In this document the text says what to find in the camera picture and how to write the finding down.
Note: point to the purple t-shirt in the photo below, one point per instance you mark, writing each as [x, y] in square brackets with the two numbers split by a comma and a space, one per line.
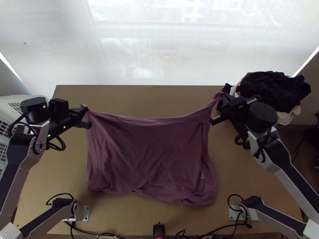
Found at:
[149, 154]

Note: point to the heap of clothes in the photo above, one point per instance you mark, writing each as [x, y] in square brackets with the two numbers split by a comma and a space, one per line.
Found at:
[274, 92]

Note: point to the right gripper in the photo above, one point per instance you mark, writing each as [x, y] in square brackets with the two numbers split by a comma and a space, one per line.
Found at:
[224, 109]

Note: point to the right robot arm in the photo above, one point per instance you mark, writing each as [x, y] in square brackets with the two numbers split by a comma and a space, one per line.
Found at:
[274, 154]

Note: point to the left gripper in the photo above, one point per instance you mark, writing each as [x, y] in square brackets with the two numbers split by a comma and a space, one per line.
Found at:
[78, 118]

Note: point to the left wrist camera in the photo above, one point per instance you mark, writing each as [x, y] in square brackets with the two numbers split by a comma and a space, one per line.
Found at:
[58, 107]

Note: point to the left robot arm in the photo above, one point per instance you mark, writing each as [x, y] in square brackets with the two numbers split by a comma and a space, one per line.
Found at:
[25, 159]

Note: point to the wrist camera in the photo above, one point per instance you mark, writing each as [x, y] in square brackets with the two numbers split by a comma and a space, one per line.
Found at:
[240, 104]
[58, 107]

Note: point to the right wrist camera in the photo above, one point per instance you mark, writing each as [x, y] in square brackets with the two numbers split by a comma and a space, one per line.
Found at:
[240, 104]

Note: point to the white laundry basket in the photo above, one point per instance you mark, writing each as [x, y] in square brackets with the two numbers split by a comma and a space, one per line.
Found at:
[7, 119]

